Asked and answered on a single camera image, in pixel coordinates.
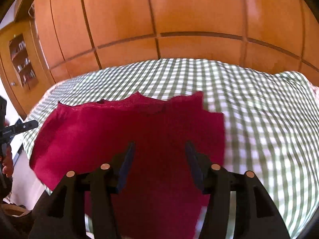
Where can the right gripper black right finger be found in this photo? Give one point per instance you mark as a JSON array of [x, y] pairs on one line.
[[256, 214]]

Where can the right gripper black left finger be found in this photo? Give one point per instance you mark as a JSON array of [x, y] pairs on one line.
[[63, 213]]

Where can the red knit garment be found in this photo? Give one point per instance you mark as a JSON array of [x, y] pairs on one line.
[[159, 198]]

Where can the left hand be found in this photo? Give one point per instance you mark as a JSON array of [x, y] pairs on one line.
[[7, 162]]

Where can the wooden shelf cabinet with items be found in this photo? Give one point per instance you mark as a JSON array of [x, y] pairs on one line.
[[21, 63]]

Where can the green white checkered bedsheet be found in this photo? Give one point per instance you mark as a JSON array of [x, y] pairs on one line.
[[271, 120]]

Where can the orange wooden wardrobe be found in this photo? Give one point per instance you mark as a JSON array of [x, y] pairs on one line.
[[67, 38]]

